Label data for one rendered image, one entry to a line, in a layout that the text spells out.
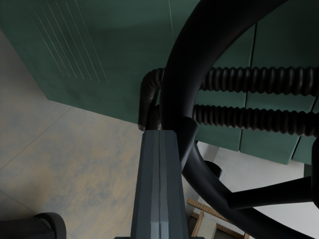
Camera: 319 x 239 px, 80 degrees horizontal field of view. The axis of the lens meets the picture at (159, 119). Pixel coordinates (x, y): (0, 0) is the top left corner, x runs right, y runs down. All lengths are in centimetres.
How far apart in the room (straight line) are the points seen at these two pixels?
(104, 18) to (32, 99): 51
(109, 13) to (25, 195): 77
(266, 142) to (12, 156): 80
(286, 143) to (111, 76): 38
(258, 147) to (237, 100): 11
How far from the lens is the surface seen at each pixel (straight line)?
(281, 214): 377
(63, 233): 92
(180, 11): 32
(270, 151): 42
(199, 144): 48
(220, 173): 44
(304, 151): 41
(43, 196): 101
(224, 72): 19
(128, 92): 47
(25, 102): 84
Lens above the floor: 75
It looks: 29 degrees down
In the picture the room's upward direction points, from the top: 104 degrees clockwise
